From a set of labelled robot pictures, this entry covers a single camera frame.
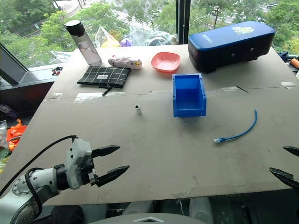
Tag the blue plastic storage bin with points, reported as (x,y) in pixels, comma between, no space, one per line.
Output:
(188,96)

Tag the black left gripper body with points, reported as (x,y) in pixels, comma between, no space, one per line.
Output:
(90,173)

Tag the pink plastic bowl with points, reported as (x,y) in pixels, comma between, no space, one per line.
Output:
(166,61)

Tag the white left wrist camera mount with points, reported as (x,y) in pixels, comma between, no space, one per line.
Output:
(76,161)

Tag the dark window frame post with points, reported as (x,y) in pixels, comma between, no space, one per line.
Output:
(183,21)

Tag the orange fabric item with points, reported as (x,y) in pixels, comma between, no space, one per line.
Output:
(15,135)

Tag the clear plastic bag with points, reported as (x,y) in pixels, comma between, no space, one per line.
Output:
(107,37)

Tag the grey robot torso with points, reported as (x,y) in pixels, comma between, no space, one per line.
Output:
(144,218)

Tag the small white connector piece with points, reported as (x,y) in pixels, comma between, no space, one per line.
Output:
(138,109)

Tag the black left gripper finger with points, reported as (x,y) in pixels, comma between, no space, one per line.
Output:
(112,175)
(106,150)

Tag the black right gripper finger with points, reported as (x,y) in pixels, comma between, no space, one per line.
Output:
(283,177)
(292,150)

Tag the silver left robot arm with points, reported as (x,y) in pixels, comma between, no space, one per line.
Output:
(35,180)

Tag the black white grid pouch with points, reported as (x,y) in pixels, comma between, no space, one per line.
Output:
(104,75)

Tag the dark blue padded case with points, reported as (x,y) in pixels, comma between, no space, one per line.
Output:
(231,44)

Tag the clear bottle black cap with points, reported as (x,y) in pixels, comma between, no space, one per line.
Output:
(84,43)

